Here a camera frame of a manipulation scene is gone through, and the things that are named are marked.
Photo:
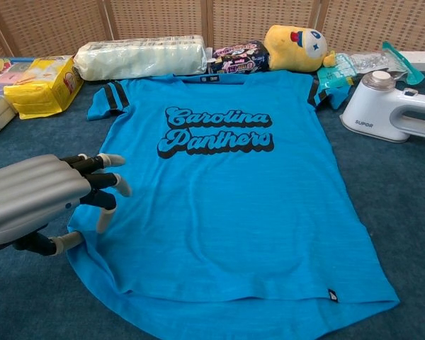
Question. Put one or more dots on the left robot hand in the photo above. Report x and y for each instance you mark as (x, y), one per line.
(32, 191)

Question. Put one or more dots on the blue Carolina Panthers T-shirt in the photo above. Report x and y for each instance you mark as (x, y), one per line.
(233, 212)

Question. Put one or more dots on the white handheld garment steamer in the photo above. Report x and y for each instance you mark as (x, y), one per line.
(368, 106)

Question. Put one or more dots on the yellow biscuit bag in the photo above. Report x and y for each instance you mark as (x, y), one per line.
(42, 88)

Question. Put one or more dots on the dark teal carpet cover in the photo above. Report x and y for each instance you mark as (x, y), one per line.
(32, 301)

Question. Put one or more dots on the rattan folding screen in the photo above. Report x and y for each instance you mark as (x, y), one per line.
(56, 25)

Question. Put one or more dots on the white tissue roll pack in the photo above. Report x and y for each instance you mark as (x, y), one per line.
(138, 58)

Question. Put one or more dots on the dark purple snack package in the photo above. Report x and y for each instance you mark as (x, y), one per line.
(239, 58)

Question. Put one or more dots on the yellow plush toy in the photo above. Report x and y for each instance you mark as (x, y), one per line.
(294, 49)

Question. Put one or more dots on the mint green snack bag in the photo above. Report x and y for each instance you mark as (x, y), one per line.
(334, 72)

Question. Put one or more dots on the clear teal-edged plastic bag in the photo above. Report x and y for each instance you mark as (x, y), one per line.
(372, 60)

